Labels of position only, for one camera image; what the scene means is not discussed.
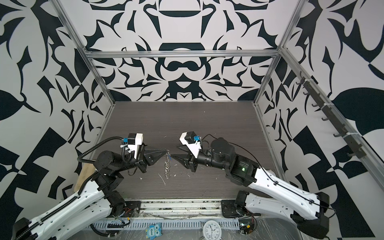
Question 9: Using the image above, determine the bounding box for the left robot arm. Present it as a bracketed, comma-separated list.
[12, 146, 168, 240]

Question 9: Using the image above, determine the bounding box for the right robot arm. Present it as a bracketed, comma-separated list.
[171, 136, 330, 239]

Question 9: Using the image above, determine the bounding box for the blue owl toy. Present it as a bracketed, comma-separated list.
[146, 223, 162, 240]

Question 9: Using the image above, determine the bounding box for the white analog clock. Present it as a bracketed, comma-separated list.
[203, 220, 222, 240]

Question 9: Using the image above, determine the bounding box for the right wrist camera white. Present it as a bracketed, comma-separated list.
[180, 131, 202, 159]

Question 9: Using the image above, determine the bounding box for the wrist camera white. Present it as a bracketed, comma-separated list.
[120, 133, 144, 161]
[180, 131, 202, 159]

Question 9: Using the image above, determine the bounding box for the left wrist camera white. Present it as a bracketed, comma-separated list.
[120, 133, 144, 161]

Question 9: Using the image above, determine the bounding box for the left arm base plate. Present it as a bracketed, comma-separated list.
[120, 201, 142, 218]

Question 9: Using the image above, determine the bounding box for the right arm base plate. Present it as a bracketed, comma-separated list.
[221, 200, 245, 219]

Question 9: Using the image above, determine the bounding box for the black corrugated cable hose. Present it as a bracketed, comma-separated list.
[76, 136, 124, 164]

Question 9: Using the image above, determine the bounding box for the white slotted cable duct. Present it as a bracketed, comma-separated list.
[89, 218, 241, 231]

